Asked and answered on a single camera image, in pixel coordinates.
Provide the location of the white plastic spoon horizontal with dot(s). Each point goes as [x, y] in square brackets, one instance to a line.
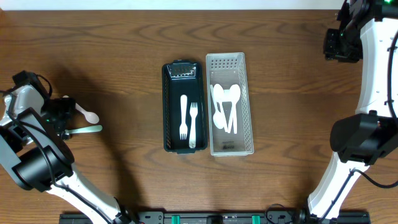
[217, 117]

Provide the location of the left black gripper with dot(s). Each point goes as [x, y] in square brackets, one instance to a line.
[63, 115]

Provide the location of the black plastic basket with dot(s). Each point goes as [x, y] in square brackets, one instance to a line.
[183, 77]

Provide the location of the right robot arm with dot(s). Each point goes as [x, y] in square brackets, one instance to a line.
[367, 33]

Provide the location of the white plastic fork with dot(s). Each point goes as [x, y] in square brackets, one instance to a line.
[193, 115]
[183, 129]
[88, 129]

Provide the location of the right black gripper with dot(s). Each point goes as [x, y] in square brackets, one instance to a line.
[334, 45]

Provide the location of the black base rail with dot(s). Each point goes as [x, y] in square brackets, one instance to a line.
[278, 216]

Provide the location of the clear plastic basket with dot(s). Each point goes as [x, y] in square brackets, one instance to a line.
[228, 69]

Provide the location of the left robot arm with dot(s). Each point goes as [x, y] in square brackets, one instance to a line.
[34, 153]

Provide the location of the white plastic spoon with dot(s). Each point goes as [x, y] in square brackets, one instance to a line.
[227, 100]
[234, 94]
[219, 94]
[90, 117]

